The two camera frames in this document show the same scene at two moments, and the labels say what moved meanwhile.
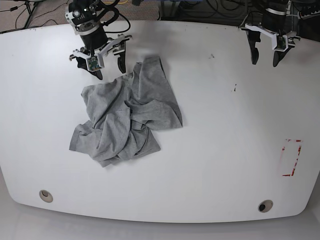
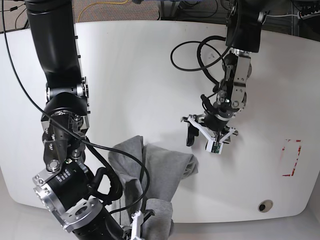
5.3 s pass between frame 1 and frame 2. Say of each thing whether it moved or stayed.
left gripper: moved
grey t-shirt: moved
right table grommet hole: stayed
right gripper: moved
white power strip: stayed
